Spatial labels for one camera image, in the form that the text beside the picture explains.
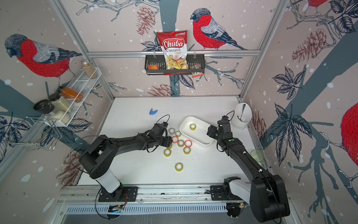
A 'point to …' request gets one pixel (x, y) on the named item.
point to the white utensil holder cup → (242, 115)
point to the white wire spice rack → (66, 108)
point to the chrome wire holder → (49, 143)
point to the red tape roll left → (175, 139)
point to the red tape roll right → (188, 143)
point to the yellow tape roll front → (179, 167)
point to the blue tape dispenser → (151, 113)
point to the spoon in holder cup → (243, 110)
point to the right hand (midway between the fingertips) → (212, 128)
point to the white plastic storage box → (195, 129)
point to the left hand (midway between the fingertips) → (171, 137)
